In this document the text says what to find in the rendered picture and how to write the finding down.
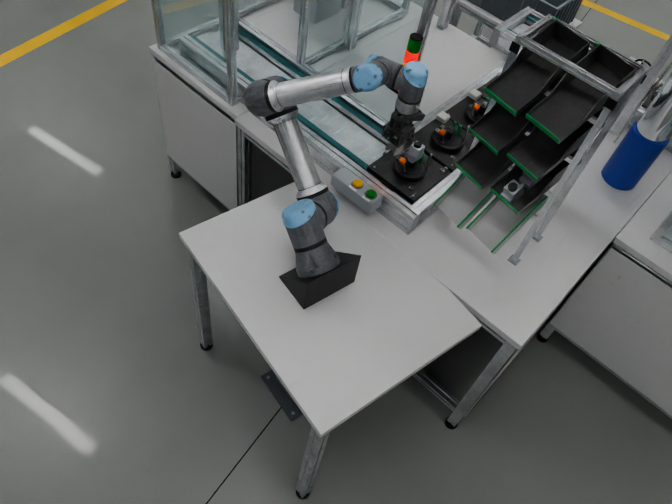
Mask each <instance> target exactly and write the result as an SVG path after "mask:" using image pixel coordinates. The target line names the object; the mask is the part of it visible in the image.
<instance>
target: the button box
mask: <svg viewBox="0 0 672 504"><path fill-rule="evenodd" d="M355 179H360V178H359V177H358V176H356V175H355V174H354V173H352V172H351V171H350V170H348V169H347V168H346V167H344V166H343V167H341V168H340V169H338V170H337V171H335V172H334V173H333V174H332V177H331V183H330V184H331V185H332V186H333V187H335V188H336V189H337V190H338V191H340V192H341V193H342V194H343V195H345V196H346V197H347V198H349V199H350V200H351V201H352V202H354V203H355V204H356V205H358V206H359V207H360V208H361V209H363V210H364V211H365V212H366V213H368V214H371V213H372V212H373V211H375V210H376V209H377V208H379V207H380V206H381V202H382V199H383V195H381V194H380V193H379V192H377V191H376V190H375V189H373V188H372V187H371V186H369V185H368V184H367V183H366V182H364V181H363V180H362V179H360V180H361V181H362V182H363V186H362V187H361V188H355V187H354V186H353V185H352V183H353V180H355ZM369 189H372V190H374V191H376V193H377V195H376V197H375V198H373V199H370V198H368V197H367V196H366V191H367V190H369Z"/></svg>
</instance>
